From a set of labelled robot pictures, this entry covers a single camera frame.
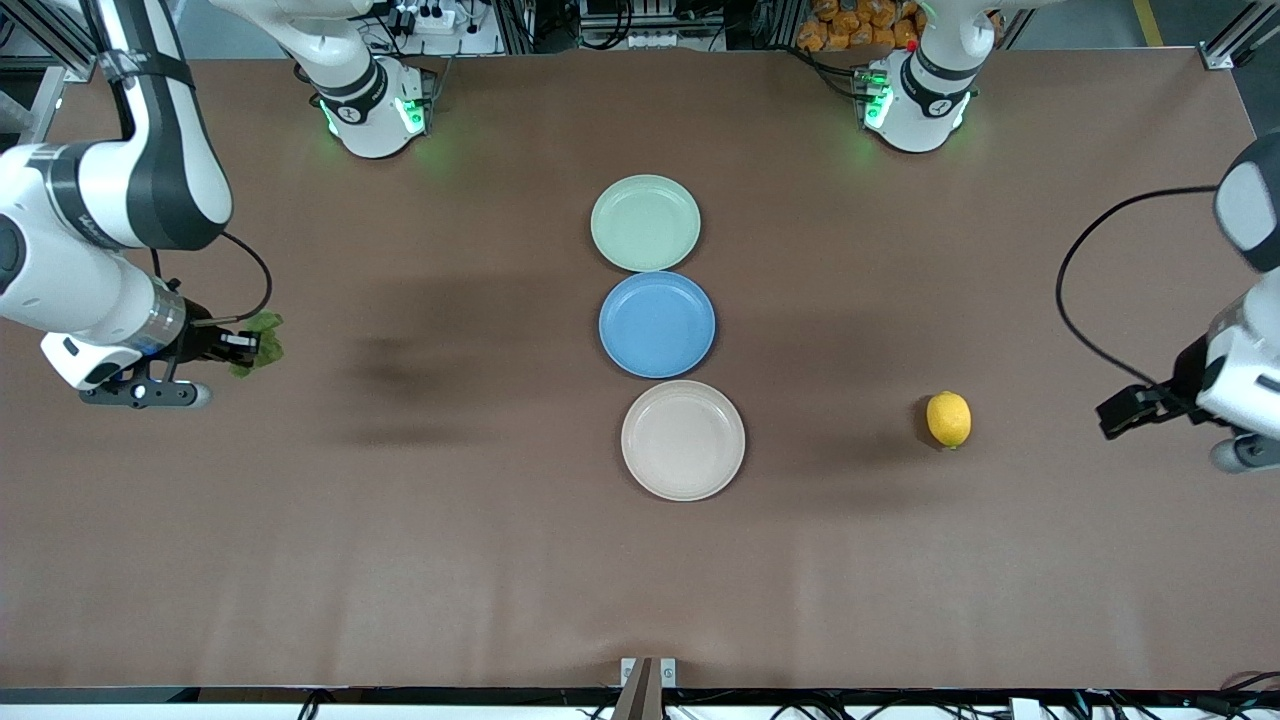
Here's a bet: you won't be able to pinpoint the green lettuce leaf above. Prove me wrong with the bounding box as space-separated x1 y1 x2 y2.
230 311 286 379

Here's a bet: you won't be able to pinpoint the yellow lemon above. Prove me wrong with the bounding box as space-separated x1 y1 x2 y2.
925 391 973 451

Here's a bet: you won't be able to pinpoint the brown table cover sheet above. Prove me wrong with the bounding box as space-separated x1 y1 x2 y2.
0 48 1280 691

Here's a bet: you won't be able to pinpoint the white power strip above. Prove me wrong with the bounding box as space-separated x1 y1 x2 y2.
393 3 461 36

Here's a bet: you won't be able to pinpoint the blue plate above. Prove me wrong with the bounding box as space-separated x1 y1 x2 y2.
598 271 717 380

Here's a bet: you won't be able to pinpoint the light green plate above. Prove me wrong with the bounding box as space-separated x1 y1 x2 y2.
590 174 703 273

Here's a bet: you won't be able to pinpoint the beige plate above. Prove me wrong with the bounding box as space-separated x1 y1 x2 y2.
620 379 747 502

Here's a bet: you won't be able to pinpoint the orange snack bags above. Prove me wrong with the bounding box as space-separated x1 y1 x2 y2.
797 0 926 53

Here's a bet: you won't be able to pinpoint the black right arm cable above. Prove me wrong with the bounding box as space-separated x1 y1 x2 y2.
150 232 273 326

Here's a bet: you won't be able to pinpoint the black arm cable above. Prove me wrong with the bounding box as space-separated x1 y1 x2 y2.
150 232 273 326
1056 185 1221 393

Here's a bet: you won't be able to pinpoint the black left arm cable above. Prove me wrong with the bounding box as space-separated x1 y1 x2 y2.
1056 185 1221 393

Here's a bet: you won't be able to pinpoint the aluminium frame profile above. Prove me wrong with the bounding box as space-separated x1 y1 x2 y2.
1200 0 1280 71
0 0 101 83

